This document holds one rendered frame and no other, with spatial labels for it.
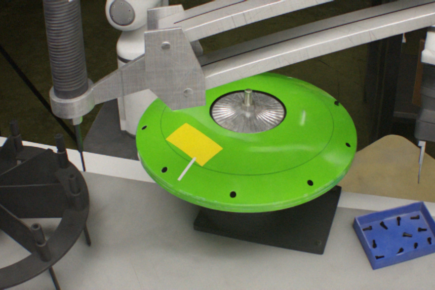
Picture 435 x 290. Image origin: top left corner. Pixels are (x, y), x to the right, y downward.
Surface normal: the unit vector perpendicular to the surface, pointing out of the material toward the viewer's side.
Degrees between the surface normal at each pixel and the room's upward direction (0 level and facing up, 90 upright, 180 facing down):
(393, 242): 0
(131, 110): 90
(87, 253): 0
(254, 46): 18
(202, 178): 24
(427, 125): 62
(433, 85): 67
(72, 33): 90
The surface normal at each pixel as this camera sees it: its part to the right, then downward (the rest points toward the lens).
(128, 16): -0.21, 0.66
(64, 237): -0.04, -0.83
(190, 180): -0.23, -0.51
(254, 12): 0.07, 0.60
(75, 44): 0.71, 0.42
